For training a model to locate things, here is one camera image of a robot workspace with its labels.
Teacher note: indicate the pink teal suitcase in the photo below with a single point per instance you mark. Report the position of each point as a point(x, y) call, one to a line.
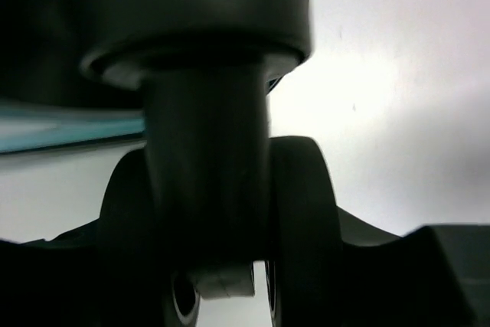
point(211, 192)

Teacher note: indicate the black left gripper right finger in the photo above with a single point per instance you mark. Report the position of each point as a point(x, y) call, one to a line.
point(436, 275)

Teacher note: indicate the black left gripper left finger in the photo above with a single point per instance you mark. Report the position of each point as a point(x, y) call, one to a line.
point(51, 282)

